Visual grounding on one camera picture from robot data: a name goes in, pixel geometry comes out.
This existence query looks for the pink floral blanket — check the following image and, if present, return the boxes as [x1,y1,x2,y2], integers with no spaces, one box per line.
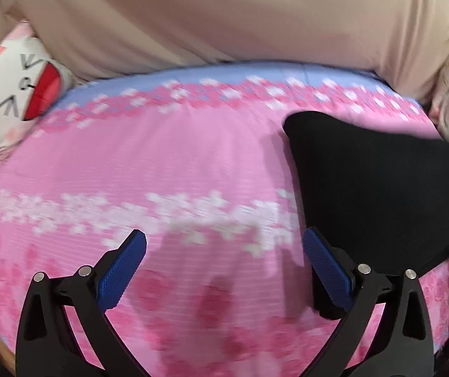
[0,60,449,377]

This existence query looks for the beige cloth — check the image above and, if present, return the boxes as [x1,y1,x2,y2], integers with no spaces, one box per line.
[0,0,449,101]

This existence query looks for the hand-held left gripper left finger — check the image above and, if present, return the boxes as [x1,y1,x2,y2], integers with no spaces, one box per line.
[15,230,147,377]

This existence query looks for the black pants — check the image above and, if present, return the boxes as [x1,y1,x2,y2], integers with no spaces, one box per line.
[282,111,449,320]

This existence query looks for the cat face pillow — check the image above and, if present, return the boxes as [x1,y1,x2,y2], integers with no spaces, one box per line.
[0,21,76,155]

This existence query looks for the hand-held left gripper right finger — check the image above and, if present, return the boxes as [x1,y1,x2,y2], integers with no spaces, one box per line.
[303,227,435,377]

